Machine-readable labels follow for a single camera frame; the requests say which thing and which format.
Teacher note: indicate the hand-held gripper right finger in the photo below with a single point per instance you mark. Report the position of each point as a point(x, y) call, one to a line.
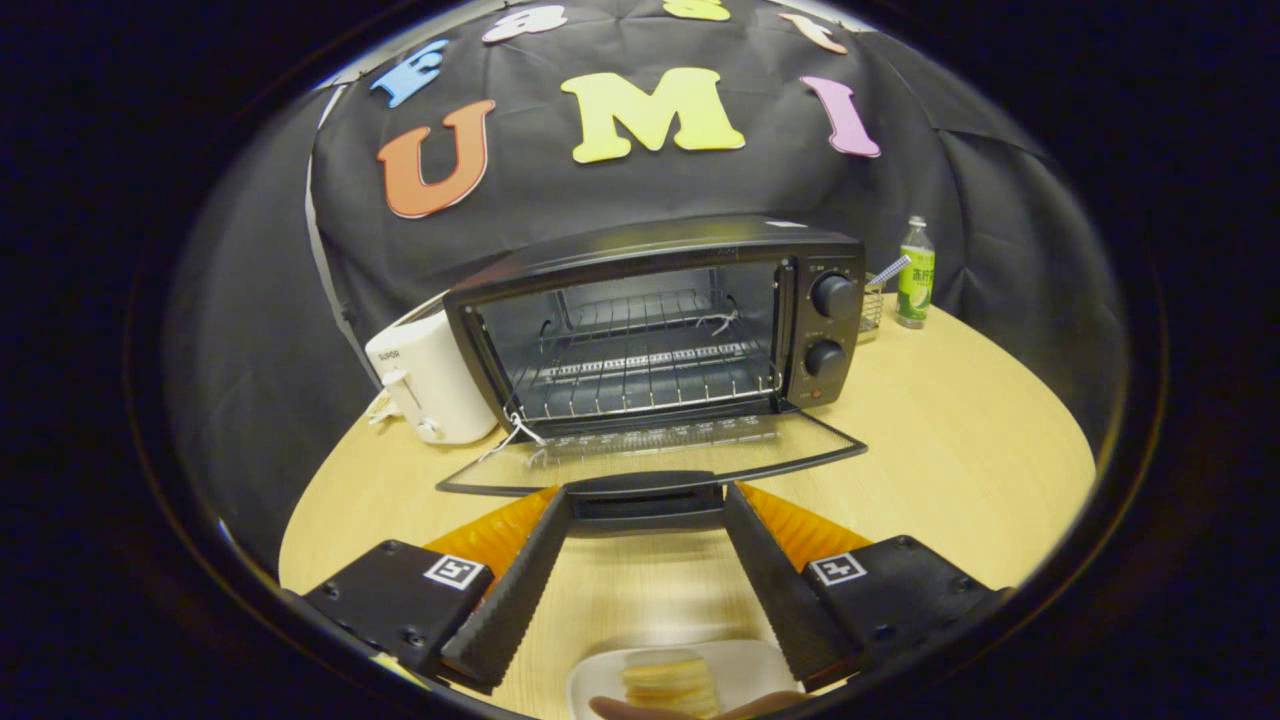
point(785, 600)

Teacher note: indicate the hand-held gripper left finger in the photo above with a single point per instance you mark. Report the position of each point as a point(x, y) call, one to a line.
point(510, 600)

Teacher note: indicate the yellow ridged bread roll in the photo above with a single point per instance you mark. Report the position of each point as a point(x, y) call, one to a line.
point(665, 680)

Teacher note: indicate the black toaster oven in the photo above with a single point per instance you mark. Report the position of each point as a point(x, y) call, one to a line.
point(700, 235)

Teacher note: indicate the white pop-up toaster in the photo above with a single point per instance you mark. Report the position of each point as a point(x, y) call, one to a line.
point(440, 380)

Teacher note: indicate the white rectangular plate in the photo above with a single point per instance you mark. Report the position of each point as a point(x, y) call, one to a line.
point(750, 665)

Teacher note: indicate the green label drink bottle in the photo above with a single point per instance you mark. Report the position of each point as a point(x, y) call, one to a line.
point(915, 285)

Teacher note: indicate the striped straw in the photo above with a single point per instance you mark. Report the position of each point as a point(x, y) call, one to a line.
point(890, 270)

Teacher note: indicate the black backdrop cloth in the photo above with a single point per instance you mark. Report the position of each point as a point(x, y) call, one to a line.
point(600, 190)

